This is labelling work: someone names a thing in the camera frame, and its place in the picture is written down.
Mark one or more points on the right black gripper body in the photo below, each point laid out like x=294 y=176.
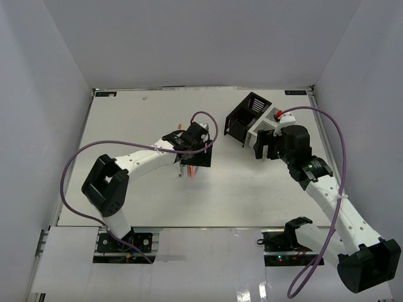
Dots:
x=276 y=145

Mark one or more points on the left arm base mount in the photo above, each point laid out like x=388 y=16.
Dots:
x=143 y=247

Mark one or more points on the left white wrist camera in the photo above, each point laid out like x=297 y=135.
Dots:
x=205 y=136

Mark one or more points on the left blue table label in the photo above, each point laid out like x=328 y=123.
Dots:
x=101 y=94

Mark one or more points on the right blue table label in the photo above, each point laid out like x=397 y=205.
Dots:
x=295 y=92

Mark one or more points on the blue table label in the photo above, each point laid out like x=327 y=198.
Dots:
x=101 y=94
x=295 y=92

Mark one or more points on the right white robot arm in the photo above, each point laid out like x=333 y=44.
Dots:
x=362 y=257

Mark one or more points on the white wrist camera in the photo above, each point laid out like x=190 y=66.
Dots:
x=283 y=120
x=205 y=136

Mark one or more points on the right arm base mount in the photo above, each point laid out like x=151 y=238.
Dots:
x=281 y=248

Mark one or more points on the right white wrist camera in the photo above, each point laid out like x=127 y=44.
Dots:
x=283 y=120

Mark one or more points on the black slotted container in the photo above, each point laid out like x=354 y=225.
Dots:
x=245 y=115

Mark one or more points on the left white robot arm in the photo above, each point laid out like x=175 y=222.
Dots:
x=107 y=182

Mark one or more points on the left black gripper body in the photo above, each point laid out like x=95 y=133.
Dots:
x=199 y=159

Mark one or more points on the brown capped white marker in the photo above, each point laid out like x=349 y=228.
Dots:
x=180 y=170

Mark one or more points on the white slotted container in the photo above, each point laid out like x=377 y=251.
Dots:
x=265 y=122

